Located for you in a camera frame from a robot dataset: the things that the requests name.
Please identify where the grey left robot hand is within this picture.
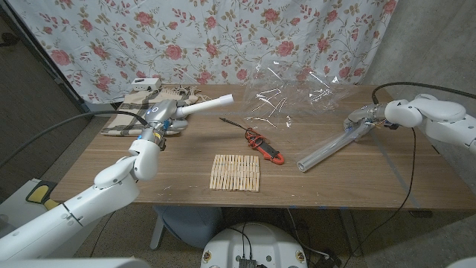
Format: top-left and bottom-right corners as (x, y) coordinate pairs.
(144, 98), (189, 134)

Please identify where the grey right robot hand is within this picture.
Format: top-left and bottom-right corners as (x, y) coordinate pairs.
(342, 103), (387, 141)

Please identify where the long clear plastic tube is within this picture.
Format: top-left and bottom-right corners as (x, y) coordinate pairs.
(296, 121), (373, 173)

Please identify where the clear plastic bag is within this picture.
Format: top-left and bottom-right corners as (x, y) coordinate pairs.
(241, 61), (358, 130)

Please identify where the beige plaid fringed cloth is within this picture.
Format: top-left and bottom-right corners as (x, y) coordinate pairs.
(100, 86), (204, 137)

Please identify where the floral rose backdrop cloth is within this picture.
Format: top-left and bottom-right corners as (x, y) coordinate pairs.
(5, 0), (399, 104)

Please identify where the white power strip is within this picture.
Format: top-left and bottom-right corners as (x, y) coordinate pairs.
(129, 77), (163, 92)

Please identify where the grey tape strip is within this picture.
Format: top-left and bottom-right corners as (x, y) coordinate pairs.
(371, 132), (421, 209)
(189, 110), (246, 115)

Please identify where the black test probe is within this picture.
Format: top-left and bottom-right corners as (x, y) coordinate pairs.
(218, 117), (249, 131)

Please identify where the wooden clothespin row mat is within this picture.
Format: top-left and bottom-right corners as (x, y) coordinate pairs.
(208, 153), (261, 193)

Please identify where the red clamp meter with leads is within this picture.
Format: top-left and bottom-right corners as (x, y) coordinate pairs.
(244, 127), (286, 166)

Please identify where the blue-grey seat under table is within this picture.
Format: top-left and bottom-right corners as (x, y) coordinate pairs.
(152, 206), (224, 249)

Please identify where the grey table leg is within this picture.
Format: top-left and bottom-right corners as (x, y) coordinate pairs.
(340, 208), (362, 257)

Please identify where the white seat leg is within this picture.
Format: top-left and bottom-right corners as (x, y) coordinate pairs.
(149, 215), (167, 250)

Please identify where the dark partition panel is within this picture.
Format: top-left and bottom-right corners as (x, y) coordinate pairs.
(0, 5), (94, 194)

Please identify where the yellow and black floor object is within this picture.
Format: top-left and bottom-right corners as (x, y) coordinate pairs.
(25, 180), (59, 210)

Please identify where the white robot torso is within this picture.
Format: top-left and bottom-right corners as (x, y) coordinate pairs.
(200, 222), (309, 268)

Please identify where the white floor platform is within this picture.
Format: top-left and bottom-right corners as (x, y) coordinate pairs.
(0, 178), (57, 235)

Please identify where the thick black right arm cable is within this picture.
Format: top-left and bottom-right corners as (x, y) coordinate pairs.
(371, 81), (476, 106)

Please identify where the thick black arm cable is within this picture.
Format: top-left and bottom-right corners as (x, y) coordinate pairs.
(371, 81), (476, 106)
(0, 110), (149, 168)

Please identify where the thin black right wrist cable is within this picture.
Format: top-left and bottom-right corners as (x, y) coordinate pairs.
(341, 126), (417, 268)

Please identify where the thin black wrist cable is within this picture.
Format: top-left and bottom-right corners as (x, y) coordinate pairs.
(89, 210), (116, 258)
(341, 126), (417, 268)

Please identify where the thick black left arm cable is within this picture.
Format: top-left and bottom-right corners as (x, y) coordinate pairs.
(0, 110), (149, 168)

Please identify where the thin black left wrist cable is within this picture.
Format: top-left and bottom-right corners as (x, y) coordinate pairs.
(89, 210), (116, 258)

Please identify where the black floor cable bundle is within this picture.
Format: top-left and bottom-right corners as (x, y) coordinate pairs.
(286, 208), (343, 268)

